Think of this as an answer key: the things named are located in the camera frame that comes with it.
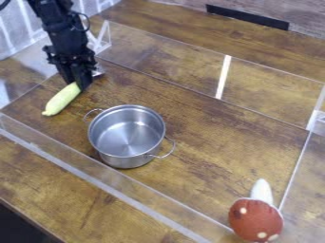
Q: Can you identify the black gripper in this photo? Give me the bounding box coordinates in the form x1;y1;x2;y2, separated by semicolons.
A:
43;25;96;91

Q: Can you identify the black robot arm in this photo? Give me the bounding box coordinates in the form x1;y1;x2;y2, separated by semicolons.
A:
27;0;96;91

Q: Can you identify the clear acrylic triangle stand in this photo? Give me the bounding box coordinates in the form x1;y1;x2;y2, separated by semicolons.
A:
87;20;112;54

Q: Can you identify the stainless steel pot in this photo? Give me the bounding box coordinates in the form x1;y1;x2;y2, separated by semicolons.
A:
84;104;175;169

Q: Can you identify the clear acrylic front barrier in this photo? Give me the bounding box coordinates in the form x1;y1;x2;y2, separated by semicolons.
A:
0;112;245;243

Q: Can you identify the black bar on table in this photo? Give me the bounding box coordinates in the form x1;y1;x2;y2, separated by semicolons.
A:
206;4;289;30

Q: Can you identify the brown plush mushroom toy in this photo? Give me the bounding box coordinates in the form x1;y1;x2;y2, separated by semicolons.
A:
229;178;285;243

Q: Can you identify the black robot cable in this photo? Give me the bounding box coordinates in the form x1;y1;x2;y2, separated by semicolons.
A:
68;11;92;32

